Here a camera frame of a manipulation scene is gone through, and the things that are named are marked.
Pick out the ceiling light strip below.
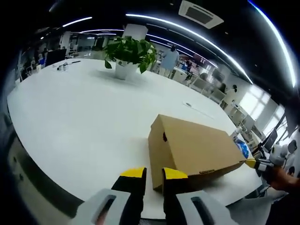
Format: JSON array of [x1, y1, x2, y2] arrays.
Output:
[[62, 16, 93, 28], [125, 13, 254, 85], [247, 0, 298, 89]]

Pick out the black computer monitor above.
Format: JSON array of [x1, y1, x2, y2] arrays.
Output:
[[44, 49, 67, 68]]

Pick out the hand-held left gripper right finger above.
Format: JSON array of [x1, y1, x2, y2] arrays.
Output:
[[161, 166, 237, 225]]

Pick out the brown cardboard shoe box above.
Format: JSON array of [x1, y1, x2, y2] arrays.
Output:
[[147, 114, 248, 192]]

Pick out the table cable outlet panel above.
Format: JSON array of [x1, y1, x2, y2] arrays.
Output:
[[182, 101, 216, 119]]

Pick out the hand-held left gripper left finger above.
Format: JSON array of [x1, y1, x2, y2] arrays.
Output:
[[70, 166, 148, 225]]

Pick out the blue wet wipes pack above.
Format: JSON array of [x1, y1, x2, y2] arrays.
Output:
[[234, 138, 251, 160]]

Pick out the green potted plant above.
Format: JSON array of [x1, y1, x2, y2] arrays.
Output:
[[103, 35, 158, 80]]

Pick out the white office chair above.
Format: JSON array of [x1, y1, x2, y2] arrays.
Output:
[[191, 77, 207, 92], [210, 90, 225, 104]]

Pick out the ceiling air vent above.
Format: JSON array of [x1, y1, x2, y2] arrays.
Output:
[[178, 0, 225, 30]]

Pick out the person's right hand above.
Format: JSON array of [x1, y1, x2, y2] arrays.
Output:
[[264, 165, 300, 192]]

